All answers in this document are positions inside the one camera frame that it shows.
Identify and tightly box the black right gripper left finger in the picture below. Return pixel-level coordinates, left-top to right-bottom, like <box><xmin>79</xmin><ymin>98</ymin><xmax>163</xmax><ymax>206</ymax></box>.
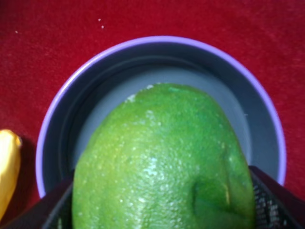
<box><xmin>1</xmin><ymin>175</ymin><xmax>73</xmax><ymax>229</ymax></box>

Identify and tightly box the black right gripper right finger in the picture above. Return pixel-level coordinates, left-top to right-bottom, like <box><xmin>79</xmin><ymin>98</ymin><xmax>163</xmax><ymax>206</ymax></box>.
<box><xmin>249</xmin><ymin>166</ymin><xmax>305</xmax><ymax>229</ymax></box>

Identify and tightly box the green lime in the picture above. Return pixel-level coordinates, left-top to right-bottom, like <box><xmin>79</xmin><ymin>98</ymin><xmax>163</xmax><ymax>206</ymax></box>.
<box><xmin>72</xmin><ymin>83</ymin><xmax>255</xmax><ymax>229</ymax></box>

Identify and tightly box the yellow toy banana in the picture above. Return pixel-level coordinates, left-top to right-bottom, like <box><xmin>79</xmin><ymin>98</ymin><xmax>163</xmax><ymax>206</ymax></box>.
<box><xmin>0</xmin><ymin>129</ymin><xmax>22</xmax><ymax>218</ymax></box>

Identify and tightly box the purple toy frying pan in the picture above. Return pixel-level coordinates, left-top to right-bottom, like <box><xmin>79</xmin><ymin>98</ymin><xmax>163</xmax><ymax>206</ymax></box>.
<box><xmin>36</xmin><ymin>36</ymin><xmax>286</xmax><ymax>197</ymax></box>

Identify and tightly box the red velvet tablecloth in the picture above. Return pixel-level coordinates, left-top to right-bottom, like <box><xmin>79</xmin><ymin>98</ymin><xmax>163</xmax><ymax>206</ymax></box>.
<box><xmin>0</xmin><ymin>0</ymin><xmax>305</xmax><ymax>225</ymax></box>

